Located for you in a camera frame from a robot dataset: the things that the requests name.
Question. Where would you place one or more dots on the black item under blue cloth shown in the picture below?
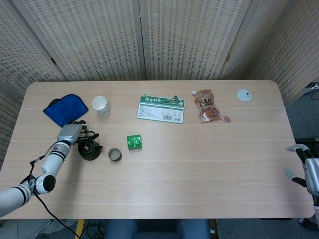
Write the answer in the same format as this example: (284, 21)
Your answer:
(53, 101)

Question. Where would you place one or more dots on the yellow bar under table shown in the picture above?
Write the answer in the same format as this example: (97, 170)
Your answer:
(79, 229)

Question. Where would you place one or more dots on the green and white printed card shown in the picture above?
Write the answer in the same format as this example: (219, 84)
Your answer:
(159, 110)

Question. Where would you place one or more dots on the pink binder clip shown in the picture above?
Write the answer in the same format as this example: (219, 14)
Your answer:
(227, 119)

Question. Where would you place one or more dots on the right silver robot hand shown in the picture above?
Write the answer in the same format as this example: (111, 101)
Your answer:
(312, 171)

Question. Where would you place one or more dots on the small grey cup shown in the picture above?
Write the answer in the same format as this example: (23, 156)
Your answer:
(115, 158)

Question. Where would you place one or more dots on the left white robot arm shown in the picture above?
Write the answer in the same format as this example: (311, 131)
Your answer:
(52, 159)

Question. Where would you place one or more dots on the white power strip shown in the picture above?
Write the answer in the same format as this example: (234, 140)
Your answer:
(313, 86)

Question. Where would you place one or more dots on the black round pot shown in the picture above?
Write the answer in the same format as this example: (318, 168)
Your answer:
(88, 152)

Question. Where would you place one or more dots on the white round grommet cover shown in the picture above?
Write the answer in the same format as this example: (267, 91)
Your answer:
(243, 95)

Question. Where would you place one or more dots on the brown spouted drink pouch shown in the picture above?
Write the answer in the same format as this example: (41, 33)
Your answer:
(207, 107)

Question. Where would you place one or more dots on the woven folding screen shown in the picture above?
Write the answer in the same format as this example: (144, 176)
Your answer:
(99, 37)

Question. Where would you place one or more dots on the green building block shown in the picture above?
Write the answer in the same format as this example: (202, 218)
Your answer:
(134, 147)

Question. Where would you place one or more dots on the blue folded cloth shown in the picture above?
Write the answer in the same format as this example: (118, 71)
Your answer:
(66, 109)

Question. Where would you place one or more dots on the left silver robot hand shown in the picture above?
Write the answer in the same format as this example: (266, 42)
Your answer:
(68, 132)

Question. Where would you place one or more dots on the white table foot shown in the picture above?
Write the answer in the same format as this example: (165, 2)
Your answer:
(302, 220)

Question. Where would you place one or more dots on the blue robot body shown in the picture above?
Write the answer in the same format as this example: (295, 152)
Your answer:
(157, 229)

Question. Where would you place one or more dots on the white paper cup, leaf print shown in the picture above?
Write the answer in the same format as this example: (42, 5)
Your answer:
(101, 105)

